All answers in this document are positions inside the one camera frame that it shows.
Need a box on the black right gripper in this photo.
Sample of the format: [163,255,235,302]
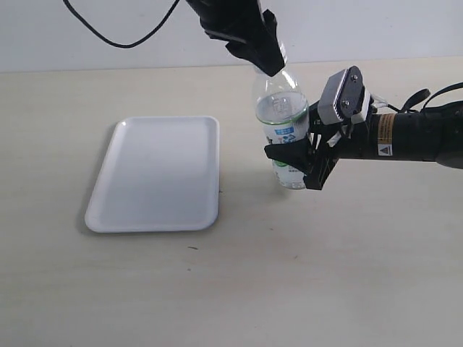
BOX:
[264,102,369,190]

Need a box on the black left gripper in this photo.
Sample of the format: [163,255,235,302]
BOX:
[187,0,282,74]

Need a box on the clear plastic drink bottle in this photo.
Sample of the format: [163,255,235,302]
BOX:
[252,68,311,192]

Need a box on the white bottle cap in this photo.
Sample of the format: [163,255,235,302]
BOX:
[254,41,288,77]

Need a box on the white rectangular plastic tray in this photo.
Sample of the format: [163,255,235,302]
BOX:
[84,116,220,234]

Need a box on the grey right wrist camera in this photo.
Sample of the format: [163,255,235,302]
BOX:
[317,66,371,126]

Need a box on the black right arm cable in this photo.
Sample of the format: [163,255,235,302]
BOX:
[386,82,463,113]

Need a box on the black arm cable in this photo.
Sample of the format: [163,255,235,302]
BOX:
[63,0,182,49]
[386,82,463,113]

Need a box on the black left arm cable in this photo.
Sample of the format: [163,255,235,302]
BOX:
[63,0,182,49]

